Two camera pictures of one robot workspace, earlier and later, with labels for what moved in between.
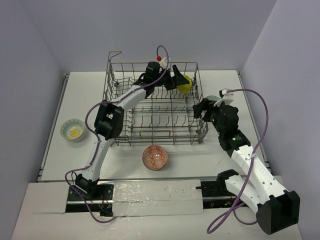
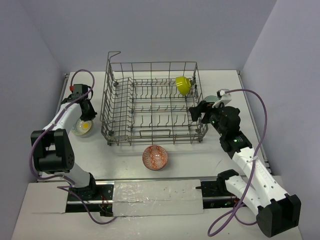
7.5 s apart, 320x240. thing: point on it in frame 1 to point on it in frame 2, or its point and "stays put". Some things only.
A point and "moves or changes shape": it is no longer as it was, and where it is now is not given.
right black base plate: x=216 y=194 stays put
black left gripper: x=173 y=78 to x=88 y=113
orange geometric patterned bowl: x=155 y=157 stays put
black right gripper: x=207 y=105 stays put
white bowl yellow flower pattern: x=72 y=130 moves or changes shape
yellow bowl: x=184 y=89 stays put
